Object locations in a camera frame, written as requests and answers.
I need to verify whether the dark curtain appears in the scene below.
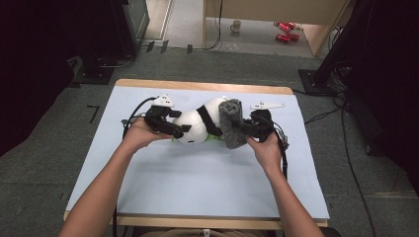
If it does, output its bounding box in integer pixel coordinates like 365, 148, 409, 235
342, 0, 419, 191
0, 0, 115, 157

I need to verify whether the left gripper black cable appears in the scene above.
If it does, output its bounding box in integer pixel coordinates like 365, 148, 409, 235
112, 96, 160, 237

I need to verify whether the beige mug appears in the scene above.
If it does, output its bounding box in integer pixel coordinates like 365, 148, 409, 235
229, 19, 243, 34

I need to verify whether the black cabinet with base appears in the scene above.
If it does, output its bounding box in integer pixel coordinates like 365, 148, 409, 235
72, 0, 151, 86

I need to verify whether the panda plush toy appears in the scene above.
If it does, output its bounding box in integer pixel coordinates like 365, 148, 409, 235
171, 96, 232, 145

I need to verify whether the person's left hand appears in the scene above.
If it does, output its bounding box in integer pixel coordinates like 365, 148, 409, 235
121, 117, 173, 155

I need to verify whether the black tape corner mark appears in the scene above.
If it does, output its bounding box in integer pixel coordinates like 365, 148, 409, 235
86, 105, 101, 124

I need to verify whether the hanging black cable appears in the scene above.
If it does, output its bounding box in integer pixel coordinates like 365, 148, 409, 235
192, 0, 223, 51

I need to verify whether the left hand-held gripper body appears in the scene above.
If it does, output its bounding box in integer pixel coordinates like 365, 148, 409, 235
143, 94, 183, 133

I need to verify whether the person's right hand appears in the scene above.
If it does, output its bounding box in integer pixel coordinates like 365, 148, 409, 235
246, 131, 285, 176

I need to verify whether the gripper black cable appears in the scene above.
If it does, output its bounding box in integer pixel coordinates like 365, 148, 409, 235
112, 96, 160, 237
270, 120, 292, 182

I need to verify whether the grey fluffy towel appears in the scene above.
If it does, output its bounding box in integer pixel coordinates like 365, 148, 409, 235
217, 98, 249, 150

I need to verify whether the black floor cable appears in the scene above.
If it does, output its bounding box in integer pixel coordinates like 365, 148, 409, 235
292, 88, 378, 237

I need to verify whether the black metal stand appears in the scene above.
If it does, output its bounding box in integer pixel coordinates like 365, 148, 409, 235
297, 0, 375, 97

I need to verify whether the wooden table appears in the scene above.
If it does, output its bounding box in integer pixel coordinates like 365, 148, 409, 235
63, 78, 330, 231

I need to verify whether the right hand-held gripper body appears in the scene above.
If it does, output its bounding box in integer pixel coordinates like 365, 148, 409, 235
243, 101, 287, 143

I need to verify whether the beige wooden desk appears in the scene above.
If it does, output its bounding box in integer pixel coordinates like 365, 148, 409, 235
202, 0, 351, 57

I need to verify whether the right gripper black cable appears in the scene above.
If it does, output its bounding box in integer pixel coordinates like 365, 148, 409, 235
270, 120, 292, 182

